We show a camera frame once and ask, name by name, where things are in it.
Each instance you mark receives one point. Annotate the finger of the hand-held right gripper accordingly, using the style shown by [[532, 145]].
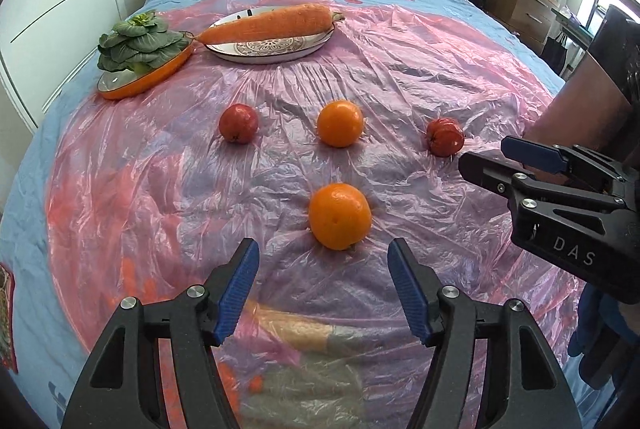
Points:
[[492, 174], [535, 154]]

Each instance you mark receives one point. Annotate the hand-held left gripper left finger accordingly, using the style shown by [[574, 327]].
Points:
[[240, 289]]

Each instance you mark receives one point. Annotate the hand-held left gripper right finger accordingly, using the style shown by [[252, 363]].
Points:
[[407, 294]]

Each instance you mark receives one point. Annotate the small red apple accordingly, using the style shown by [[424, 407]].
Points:
[[444, 137], [238, 123]]

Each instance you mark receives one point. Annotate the orange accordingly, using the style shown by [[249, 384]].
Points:
[[340, 123], [340, 216]]

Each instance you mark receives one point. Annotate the person's right hand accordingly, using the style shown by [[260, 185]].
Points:
[[600, 334]]

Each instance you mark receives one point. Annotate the pink plastic sheet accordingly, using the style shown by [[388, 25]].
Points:
[[200, 209]]

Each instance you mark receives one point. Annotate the black bag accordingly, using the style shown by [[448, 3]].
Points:
[[554, 54]]

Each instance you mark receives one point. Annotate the dark desk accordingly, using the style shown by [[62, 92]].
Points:
[[575, 24]]

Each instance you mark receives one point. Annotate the wooden dresser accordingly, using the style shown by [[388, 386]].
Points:
[[520, 4]]

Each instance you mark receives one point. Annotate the orange oval plate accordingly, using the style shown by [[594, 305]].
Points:
[[145, 82]]

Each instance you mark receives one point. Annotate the red patterned packet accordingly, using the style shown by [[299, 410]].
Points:
[[6, 319]]

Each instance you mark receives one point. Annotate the patterned white plate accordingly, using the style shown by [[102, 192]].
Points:
[[270, 50]]

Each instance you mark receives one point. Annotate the bok choy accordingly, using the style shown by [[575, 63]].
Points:
[[135, 44]]

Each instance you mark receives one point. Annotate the carrot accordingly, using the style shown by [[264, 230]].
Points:
[[270, 24]]

